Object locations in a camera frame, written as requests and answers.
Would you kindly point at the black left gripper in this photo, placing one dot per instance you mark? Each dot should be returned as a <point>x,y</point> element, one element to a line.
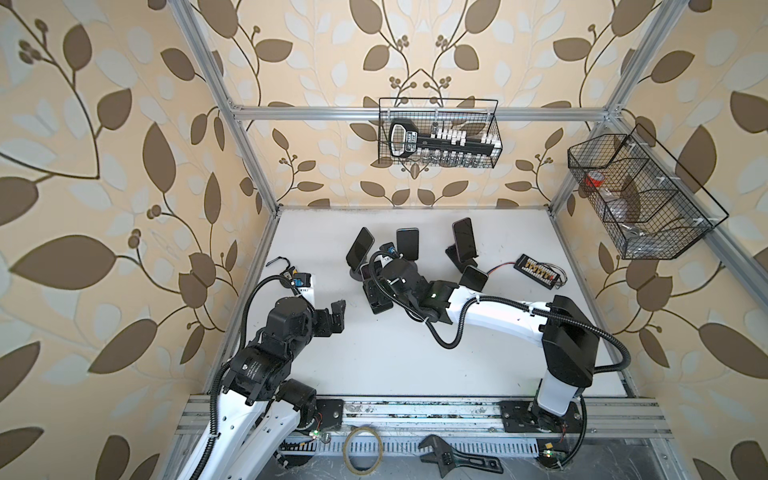
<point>326,327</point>

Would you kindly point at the dark phone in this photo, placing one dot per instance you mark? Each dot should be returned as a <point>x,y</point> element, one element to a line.
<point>359,249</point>

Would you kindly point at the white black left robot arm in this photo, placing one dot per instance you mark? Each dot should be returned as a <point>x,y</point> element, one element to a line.
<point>254,405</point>

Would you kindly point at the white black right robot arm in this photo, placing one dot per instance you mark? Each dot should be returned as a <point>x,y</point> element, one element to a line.
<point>574,349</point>

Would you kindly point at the black square phone stand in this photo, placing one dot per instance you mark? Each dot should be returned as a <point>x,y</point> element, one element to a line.
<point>378,301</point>

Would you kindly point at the black phone on middle stand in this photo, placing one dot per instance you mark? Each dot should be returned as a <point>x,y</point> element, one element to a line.
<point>408,243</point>

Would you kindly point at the black phone on stand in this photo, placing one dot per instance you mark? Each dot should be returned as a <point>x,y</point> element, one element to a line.
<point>464,240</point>
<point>408,243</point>

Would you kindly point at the purple round left phone stand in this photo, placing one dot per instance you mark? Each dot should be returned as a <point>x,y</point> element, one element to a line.
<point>360,274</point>

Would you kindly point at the dark right phone stand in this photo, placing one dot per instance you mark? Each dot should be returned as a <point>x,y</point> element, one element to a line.
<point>452,254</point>

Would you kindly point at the green-cased phone front right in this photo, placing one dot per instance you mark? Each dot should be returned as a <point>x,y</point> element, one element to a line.
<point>473,278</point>

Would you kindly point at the black phone on right stand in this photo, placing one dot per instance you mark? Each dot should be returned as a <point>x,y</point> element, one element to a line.
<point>464,240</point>

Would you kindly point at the yellow black tape measure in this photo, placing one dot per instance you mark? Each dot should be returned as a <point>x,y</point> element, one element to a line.
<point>297,279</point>

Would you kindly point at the black socket set holder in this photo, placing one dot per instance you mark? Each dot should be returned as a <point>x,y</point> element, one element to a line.
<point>441,145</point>

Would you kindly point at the brown tape roll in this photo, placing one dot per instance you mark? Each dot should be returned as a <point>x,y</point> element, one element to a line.
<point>362,451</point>

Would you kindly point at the black adjustable wrench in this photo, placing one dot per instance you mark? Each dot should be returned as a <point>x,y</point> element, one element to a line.
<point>447,458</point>

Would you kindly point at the red capped item in basket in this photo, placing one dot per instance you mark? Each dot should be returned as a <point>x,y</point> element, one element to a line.
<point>594,179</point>

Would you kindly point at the black circuit board with wires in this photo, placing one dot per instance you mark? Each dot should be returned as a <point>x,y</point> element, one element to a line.
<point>546,274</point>

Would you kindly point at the black wire basket back wall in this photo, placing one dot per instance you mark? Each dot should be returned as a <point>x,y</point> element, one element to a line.
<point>475,116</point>

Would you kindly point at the black wire basket wall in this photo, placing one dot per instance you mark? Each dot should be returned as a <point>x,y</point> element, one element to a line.
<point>653,205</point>
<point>475,116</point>

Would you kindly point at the black wire basket right wall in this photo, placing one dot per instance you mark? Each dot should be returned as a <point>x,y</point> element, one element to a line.
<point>653,205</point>

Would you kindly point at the aluminium frame post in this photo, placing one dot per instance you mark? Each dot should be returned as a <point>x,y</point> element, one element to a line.
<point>184,15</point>

